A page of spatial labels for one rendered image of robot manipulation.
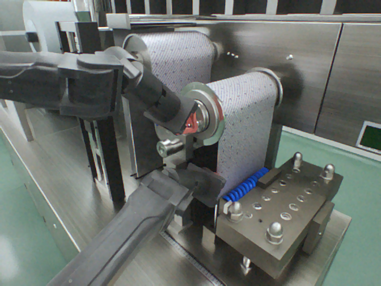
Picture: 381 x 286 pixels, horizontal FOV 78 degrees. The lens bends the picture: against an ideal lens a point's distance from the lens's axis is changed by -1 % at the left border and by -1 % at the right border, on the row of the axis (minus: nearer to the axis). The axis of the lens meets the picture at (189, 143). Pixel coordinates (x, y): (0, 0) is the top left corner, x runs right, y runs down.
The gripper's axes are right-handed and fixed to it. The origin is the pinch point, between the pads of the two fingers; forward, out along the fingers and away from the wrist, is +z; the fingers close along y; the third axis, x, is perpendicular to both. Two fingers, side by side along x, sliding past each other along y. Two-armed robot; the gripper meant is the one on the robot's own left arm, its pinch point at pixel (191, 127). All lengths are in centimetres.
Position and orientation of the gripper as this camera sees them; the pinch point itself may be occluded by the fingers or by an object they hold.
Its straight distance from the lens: 51.5
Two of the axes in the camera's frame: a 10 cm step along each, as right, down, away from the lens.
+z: 4.9, 3.3, 8.0
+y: 7.1, 3.7, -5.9
